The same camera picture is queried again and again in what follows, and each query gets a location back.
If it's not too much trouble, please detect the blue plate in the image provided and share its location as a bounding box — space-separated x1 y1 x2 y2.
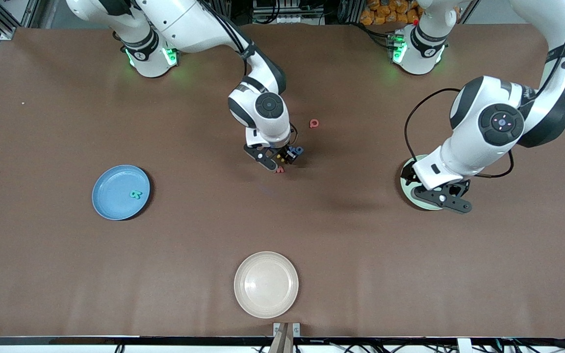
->
91 164 151 221

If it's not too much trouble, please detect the metal mounting bracket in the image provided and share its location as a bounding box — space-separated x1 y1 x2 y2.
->
273 322 301 339

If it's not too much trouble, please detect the cream plate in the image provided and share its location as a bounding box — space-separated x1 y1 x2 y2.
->
233 251 299 319

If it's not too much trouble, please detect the orange bags pile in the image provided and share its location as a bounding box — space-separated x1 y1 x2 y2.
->
360 0 423 26

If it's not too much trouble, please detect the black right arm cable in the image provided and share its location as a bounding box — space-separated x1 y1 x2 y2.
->
199 0 299 146

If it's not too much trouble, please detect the beige camera mount post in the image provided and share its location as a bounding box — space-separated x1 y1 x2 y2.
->
269 324 294 353

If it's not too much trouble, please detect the aluminium frame profile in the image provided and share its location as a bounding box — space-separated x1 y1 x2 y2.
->
339 0 361 24
0 0 43 41

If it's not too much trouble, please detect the black base cable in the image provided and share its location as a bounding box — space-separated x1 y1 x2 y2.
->
361 22 395 50

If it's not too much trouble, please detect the green plate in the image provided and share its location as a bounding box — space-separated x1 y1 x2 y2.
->
400 154 460 211

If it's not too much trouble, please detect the black cable bundle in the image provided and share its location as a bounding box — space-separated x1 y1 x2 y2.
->
498 328 565 353

